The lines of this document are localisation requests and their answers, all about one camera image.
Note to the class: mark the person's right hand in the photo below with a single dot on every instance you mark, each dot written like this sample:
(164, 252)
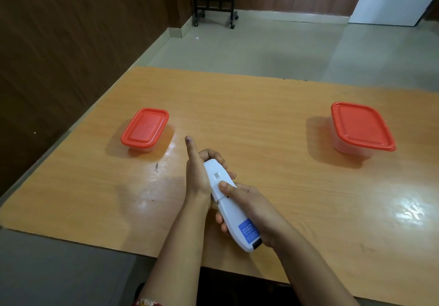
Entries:
(260, 216)

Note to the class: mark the person's left hand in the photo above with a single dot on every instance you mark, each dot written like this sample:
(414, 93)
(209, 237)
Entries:
(195, 178)

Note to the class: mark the person's right thumb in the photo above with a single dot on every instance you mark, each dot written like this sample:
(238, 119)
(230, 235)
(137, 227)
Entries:
(228, 189)

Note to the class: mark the person's left thumb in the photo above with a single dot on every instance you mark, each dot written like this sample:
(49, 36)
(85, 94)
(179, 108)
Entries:
(191, 151)

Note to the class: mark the white handheld device blue label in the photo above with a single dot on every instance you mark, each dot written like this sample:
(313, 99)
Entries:
(223, 199)

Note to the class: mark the person's left forearm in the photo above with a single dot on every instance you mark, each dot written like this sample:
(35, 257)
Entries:
(178, 247)

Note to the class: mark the person's right forearm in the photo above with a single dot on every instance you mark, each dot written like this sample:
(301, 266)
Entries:
(308, 268)

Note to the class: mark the small clear plastic container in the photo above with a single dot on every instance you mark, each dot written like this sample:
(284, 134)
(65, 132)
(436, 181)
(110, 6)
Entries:
(144, 149)

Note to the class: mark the small rectangular red lid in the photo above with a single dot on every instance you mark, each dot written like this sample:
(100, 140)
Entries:
(144, 126)

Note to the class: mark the large clear plastic container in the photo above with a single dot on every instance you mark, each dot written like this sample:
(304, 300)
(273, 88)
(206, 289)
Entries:
(346, 149)

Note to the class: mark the colourful patterned wrist band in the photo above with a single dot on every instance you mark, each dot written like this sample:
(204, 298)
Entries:
(147, 302)

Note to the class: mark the large square red lid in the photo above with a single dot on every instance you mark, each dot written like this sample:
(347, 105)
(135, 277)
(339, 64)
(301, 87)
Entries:
(362, 126)

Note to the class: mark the black wheeled metal rack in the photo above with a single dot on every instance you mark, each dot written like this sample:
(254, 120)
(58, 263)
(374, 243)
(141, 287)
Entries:
(214, 3)

